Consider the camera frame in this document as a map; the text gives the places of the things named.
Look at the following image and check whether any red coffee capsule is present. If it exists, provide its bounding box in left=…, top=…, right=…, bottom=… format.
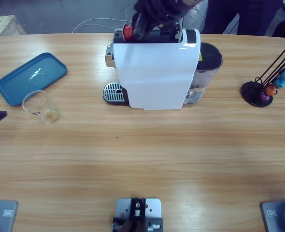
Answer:
left=122, top=24, right=134, bottom=41

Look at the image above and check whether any long white floor cable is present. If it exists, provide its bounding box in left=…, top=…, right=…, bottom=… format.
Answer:
left=71, top=6, right=136, bottom=33

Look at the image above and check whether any person in dark trousers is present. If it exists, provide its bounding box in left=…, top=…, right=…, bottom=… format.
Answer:
left=202, top=0, right=282, bottom=36

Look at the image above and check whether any grey metal post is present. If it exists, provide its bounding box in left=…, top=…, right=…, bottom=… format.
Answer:
left=195, top=4, right=206, bottom=31

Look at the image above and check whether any wooden crate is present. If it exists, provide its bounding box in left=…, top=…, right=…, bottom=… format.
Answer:
left=0, top=14, right=27, bottom=38

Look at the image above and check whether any clear glass cup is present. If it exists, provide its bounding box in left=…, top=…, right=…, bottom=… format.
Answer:
left=21, top=90, right=61, bottom=124

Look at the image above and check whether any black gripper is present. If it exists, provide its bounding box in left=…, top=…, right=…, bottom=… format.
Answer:
left=132, top=0, right=205, bottom=41

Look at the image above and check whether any grey mount with dark post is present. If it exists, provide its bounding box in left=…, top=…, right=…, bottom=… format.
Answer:
left=112, top=197, right=164, bottom=232

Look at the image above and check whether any teal plastic tray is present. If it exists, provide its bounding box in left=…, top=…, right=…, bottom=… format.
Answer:
left=0, top=52, right=68, bottom=107

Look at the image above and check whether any clear water tank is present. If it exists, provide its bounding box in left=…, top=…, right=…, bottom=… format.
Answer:
left=185, top=41, right=223, bottom=105

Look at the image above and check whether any metal drip tray grid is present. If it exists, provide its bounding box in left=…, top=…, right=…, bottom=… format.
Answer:
left=102, top=81, right=130, bottom=106

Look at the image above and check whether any black wire capsule holder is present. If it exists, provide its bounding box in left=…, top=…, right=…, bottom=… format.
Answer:
left=241, top=40, right=285, bottom=108

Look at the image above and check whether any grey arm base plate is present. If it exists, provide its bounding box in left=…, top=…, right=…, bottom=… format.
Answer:
left=260, top=198, right=285, bottom=232
left=0, top=198, right=19, bottom=232

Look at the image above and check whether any white capsule coffee machine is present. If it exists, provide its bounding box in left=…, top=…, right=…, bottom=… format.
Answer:
left=105, top=28, right=201, bottom=111

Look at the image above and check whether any silver coffee machine lever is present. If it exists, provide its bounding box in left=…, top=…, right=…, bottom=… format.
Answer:
left=172, top=20, right=185, bottom=42

